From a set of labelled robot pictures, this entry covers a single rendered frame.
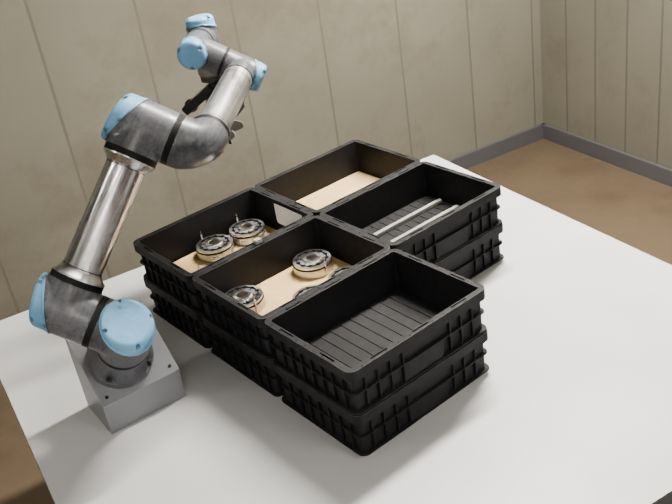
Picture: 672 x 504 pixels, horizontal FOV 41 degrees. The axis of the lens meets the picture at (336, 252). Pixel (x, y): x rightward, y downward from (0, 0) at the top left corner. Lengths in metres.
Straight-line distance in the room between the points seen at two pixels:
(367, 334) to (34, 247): 2.10
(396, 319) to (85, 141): 2.02
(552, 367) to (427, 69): 2.57
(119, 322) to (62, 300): 0.12
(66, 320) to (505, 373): 0.97
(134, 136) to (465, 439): 0.94
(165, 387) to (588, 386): 0.96
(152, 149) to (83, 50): 1.79
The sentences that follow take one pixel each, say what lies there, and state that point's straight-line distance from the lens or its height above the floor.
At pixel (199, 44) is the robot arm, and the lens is 2.25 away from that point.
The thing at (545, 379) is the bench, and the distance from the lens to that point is 2.08.
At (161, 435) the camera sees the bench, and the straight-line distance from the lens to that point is 2.10.
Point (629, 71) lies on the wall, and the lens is 4.48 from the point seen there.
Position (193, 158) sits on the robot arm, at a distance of 1.93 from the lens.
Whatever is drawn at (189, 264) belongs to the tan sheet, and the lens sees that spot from 2.46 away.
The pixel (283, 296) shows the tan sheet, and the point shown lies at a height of 0.83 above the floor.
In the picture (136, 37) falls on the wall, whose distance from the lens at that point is 3.74.
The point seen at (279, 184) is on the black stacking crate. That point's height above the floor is 0.90.
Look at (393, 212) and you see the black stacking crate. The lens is 2.54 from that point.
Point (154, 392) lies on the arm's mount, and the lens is 2.15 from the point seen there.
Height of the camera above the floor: 1.98
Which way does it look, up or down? 29 degrees down
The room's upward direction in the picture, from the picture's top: 9 degrees counter-clockwise
